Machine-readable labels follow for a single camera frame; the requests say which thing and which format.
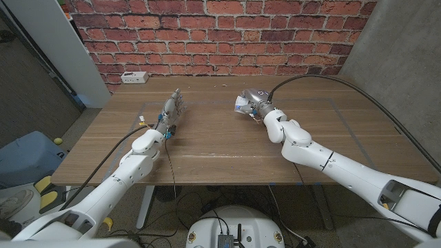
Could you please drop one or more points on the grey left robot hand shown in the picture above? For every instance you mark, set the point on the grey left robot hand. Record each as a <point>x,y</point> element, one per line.
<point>170,112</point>

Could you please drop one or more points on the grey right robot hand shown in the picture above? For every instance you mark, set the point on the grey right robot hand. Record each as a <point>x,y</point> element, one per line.
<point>262,100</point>

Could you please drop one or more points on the small white box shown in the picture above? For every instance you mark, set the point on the small white box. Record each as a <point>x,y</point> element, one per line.
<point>243,105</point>

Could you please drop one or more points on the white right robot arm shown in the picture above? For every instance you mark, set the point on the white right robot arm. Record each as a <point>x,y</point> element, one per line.
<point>344,172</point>

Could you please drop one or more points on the white right shoulder shell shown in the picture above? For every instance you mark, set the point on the white right shoulder shell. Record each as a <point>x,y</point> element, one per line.
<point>430,244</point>

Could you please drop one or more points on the white left shoulder shell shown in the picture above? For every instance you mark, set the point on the white left shoulder shell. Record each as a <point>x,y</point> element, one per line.
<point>69,244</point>

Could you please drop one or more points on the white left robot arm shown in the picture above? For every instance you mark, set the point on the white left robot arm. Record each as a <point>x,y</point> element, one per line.
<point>110,189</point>

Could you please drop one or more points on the grey electronics box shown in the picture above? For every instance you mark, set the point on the grey electronics box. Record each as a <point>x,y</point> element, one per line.
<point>225,241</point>

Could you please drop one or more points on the left wrist plug lead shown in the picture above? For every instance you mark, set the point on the left wrist plug lead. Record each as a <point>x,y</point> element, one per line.
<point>141,118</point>

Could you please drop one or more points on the white power strip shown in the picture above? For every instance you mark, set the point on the white power strip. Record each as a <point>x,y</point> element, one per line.
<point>134,77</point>

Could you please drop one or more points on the red brick print backdrop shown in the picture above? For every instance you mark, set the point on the red brick print backdrop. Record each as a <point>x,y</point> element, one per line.
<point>220,38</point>

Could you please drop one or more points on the black round floor disc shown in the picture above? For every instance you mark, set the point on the black round floor disc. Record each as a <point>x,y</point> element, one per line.
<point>167,193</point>

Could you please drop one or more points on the white table leg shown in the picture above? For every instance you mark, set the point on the white table leg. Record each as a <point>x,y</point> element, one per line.
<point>144,206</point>

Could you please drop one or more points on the yellow-green ball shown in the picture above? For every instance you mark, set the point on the yellow-green ball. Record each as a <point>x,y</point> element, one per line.
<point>58,141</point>

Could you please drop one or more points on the grey table leg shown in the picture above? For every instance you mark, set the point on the grey table leg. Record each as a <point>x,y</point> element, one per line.
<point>324,206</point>

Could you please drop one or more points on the white pillar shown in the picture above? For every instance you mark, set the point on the white pillar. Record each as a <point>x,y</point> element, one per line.
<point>62,51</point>

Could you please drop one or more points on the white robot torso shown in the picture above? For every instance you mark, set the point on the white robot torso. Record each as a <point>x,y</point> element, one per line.
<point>255,224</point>

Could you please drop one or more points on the yellow toy banana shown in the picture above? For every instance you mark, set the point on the yellow toy banana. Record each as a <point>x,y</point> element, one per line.
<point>108,223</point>

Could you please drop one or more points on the black antenna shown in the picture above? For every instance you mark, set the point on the black antenna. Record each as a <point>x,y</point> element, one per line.
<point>239,234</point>

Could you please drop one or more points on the yellow foam pad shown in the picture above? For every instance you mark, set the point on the yellow foam pad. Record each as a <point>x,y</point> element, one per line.
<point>42,184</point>
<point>48,199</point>

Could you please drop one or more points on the black floor plug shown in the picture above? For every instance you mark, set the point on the black floor plug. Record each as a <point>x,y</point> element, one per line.
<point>307,242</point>

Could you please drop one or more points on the blue plastic bin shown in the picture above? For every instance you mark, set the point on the blue plastic bin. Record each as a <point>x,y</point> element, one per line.
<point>27,158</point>

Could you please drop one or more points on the white sneaker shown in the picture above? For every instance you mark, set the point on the white sneaker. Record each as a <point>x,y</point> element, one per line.
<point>15,203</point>

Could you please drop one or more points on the grey perforated wall panel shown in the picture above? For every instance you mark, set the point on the grey perforated wall panel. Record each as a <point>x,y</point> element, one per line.
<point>27,96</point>

